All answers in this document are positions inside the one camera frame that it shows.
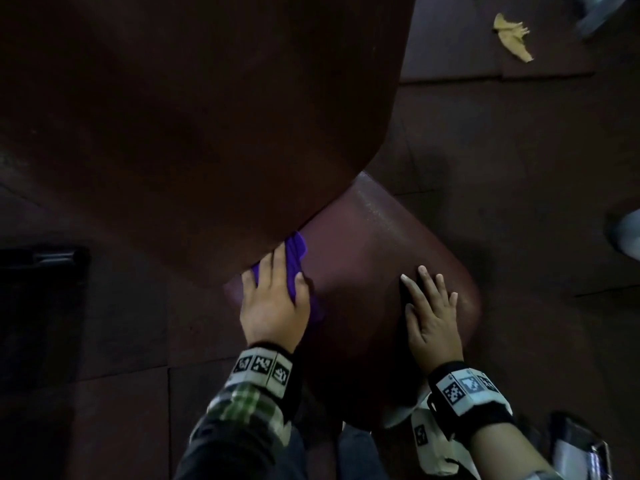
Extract person's dark trousers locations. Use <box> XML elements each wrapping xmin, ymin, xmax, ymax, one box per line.
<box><xmin>339</xmin><ymin>426</ymin><xmax>392</xmax><ymax>480</ymax></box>

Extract person's left forearm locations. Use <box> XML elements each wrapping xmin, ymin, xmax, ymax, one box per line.
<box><xmin>175</xmin><ymin>382</ymin><xmax>301</xmax><ymax>480</ymax></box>

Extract person's right forearm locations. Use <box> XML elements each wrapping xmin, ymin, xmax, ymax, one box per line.
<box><xmin>469</xmin><ymin>423</ymin><xmax>567</xmax><ymax>480</ymax></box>

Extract person's left hand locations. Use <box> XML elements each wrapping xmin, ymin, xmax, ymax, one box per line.
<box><xmin>239</xmin><ymin>242</ymin><xmax>312</xmax><ymax>353</ymax></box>

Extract person's right hand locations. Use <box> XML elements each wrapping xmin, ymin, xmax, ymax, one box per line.
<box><xmin>399</xmin><ymin>265</ymin><xmax>465</xmax><ymax>375</ymax></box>

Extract purple cleaning cloth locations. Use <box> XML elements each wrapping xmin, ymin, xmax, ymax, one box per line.
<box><xmin>249</xmin><ymin>231</ymin><xmax>326</xmax><ymax>325</ymax></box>

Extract black right wristband with markers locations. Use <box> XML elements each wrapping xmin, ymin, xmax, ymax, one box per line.
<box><xmin>426</xmin><ymin>361</ymin><xmax>516</xmax><ymax>444</ymax></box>

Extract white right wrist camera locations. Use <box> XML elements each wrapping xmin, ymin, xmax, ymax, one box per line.
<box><xmin>411</xmin><ymin>407</ymin><xmax>465</xmax><ymax>477</ymax></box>

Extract white tube equipment frame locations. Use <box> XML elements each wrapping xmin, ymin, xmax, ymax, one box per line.
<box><xmin>573</xmin><ymin>0</ymin><xmax>632</xmax><ymax>39</ymax></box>

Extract black flat device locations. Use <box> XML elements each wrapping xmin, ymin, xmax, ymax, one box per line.
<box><xmin>549</xmin><ymin>411</ymin><xmax>615</xmax><ymax>480</ymax></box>

